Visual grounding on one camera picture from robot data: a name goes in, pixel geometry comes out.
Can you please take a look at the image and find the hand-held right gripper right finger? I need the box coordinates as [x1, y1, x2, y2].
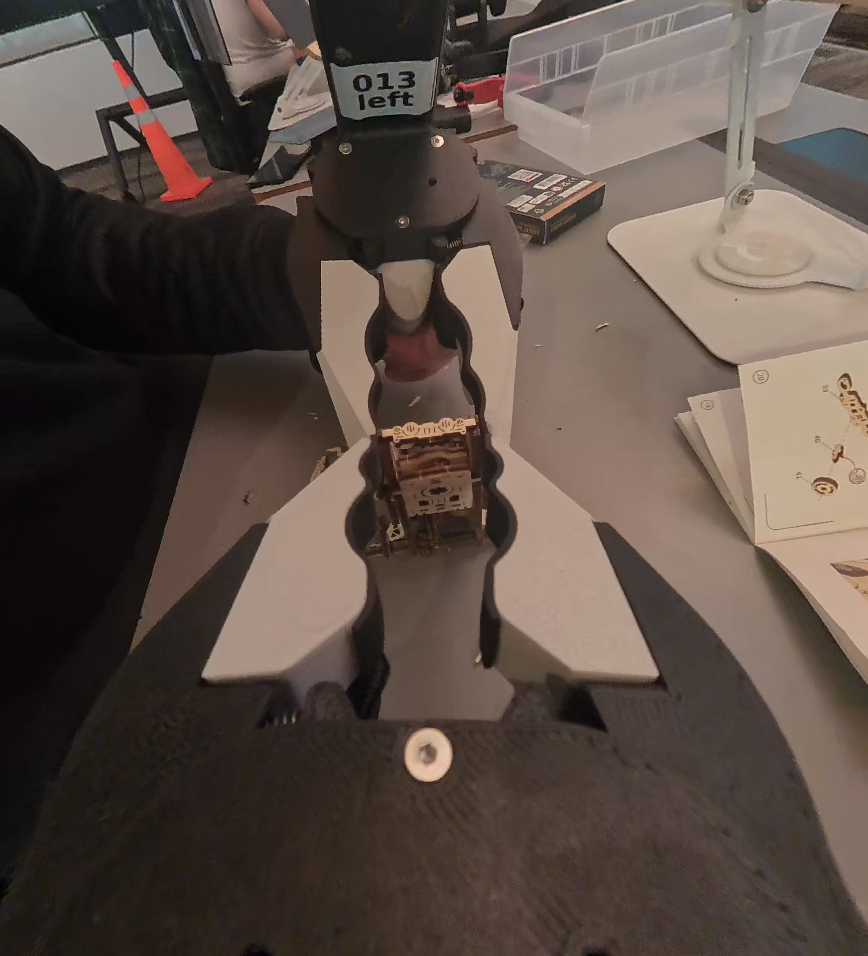
[479, 437, 662, 684]

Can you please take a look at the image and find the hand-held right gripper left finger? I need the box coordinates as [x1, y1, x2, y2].
[202, 437, 391, 684]

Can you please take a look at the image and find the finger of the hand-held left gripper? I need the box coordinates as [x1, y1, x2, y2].
[318, 257, 391, 449]
[437, 240, 519, 453]

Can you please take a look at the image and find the ornamented wooden bumper strip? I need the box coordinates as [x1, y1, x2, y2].
[379, 417, 478, 444]

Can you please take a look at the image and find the wooden model car chassis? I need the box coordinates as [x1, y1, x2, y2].
[363, 417, 492, 559]

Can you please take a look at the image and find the black model kit box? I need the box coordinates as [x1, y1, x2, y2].
[475, 158, 607, 247]

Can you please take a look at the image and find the person's left hand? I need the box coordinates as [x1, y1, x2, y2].
[381, 325, 457, 383]

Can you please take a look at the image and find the clear plastic organizer box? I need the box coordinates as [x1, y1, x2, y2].
[503, 0, 843, 155]

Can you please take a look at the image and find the orange traffic cone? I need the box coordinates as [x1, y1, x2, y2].
[110, 60, 214, 205]

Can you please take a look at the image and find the white instruction booklet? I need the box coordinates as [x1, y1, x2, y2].
[674, 332, 868, 742]

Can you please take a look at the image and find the red handled tool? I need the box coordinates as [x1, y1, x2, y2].
[452, 73, 511, 107]

